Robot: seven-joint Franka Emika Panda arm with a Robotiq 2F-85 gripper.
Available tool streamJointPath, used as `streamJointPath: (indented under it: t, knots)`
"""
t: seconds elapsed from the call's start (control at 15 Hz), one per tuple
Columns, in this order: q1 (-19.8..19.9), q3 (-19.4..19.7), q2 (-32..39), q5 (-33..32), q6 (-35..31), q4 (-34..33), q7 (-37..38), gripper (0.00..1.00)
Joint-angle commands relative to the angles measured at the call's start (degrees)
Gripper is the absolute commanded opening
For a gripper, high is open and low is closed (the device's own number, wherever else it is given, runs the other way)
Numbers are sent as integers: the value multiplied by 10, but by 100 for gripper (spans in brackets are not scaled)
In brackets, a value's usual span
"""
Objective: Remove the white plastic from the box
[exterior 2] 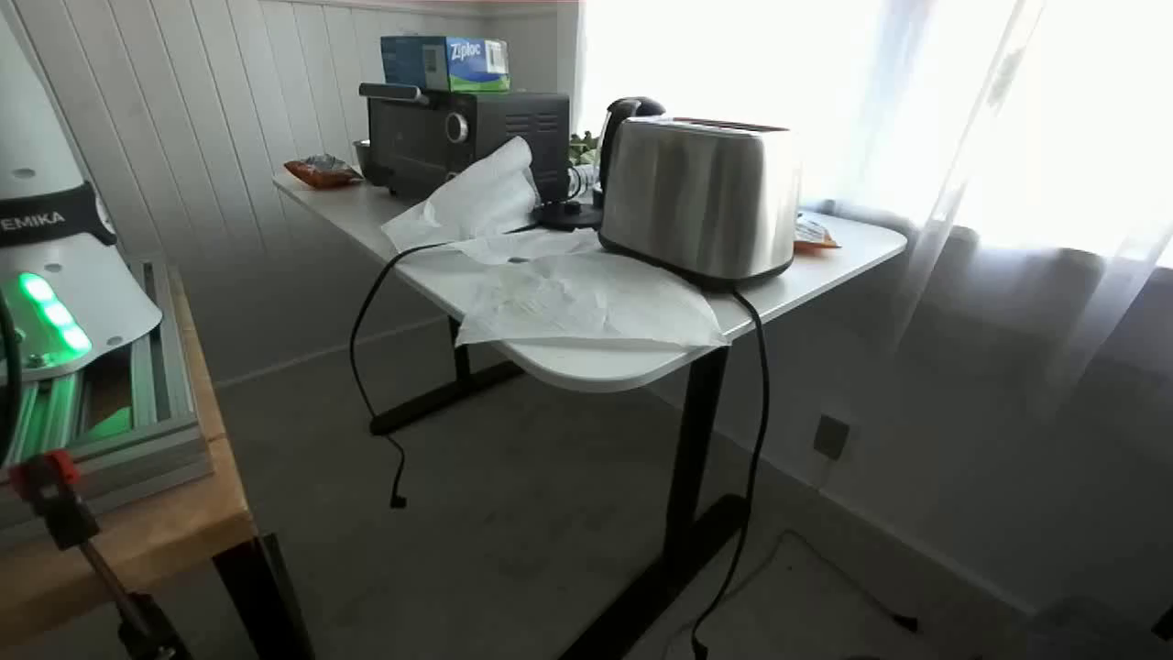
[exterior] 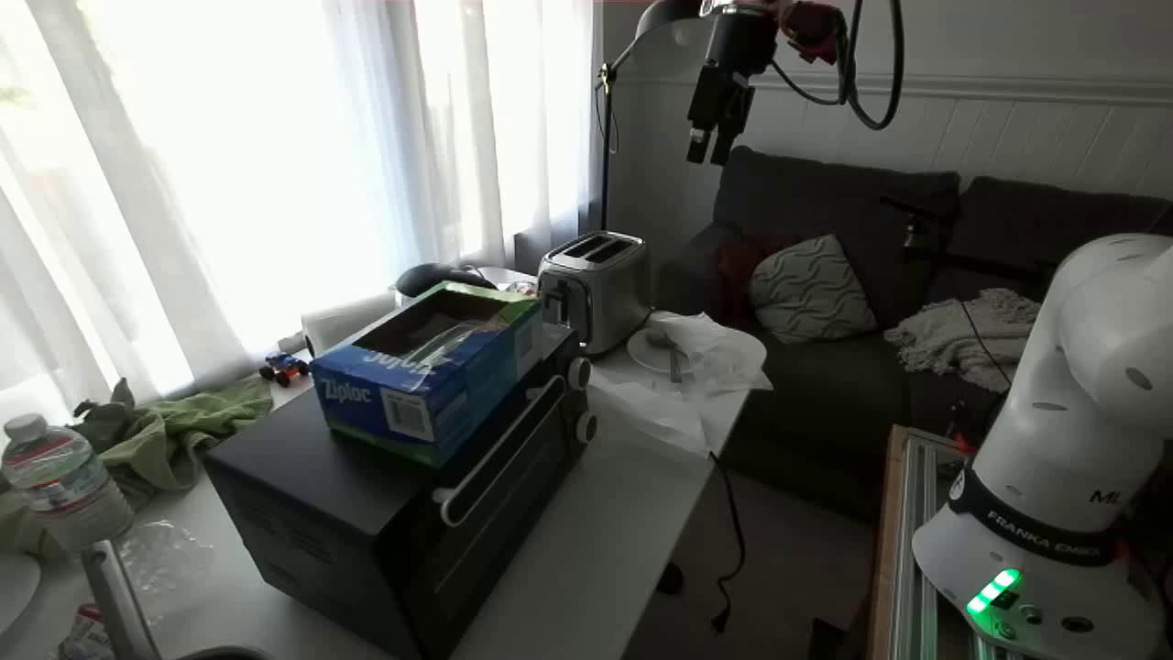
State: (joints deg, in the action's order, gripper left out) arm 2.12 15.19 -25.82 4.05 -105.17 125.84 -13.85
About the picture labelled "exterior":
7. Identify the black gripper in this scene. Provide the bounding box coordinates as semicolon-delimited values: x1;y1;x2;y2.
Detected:
687;3;780;169

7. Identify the blue Ziploc cardboard box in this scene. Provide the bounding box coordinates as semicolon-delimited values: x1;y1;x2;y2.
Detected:
307;280;579;469

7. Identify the grey floor lamp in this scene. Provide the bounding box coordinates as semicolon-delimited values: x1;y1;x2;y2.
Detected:
595;0;708;238

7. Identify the dark red cushion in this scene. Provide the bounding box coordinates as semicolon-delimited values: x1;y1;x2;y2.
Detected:
708;230;786;331

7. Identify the white patterned cushion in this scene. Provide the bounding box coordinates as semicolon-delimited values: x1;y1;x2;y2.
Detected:
749;230;881;350

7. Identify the silver two-slot toaster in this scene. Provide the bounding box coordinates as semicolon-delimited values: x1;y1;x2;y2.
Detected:
534;229;655;359

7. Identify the white crumpled cloth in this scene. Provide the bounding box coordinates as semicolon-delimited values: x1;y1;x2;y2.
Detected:
595;309;776;460

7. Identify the dark grey couch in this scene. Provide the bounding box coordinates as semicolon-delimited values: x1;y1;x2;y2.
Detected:
655;142;1173;527

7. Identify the light grey blanket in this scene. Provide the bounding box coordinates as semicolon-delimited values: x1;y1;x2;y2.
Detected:
881;287;1041;396

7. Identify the white paper towel roll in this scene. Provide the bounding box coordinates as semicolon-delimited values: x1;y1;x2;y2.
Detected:
297;289;400;359

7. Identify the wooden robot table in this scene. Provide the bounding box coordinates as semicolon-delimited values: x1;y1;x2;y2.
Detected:
870;423;968;660

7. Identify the white sheer curtain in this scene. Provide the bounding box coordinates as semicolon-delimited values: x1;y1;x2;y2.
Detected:
0;0;603;424

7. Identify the red toy car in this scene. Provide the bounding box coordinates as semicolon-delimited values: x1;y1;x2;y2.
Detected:
258;350;314;388

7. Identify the green cloth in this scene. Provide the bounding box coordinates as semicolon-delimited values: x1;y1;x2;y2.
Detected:
72;369;278;504

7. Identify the clear plastic water bottle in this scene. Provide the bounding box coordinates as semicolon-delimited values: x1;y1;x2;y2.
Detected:
0;411;137;560

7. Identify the grey metal pole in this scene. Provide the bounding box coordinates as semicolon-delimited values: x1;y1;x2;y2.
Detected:
76;534;166;660

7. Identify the wrist camera with red mount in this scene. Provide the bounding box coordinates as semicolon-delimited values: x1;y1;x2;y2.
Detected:
780;0;849;66

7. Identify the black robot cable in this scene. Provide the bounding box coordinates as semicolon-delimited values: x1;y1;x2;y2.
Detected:
768;0;910;131

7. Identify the black oven power cable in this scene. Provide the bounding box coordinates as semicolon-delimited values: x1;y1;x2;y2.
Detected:
708;451;750;638

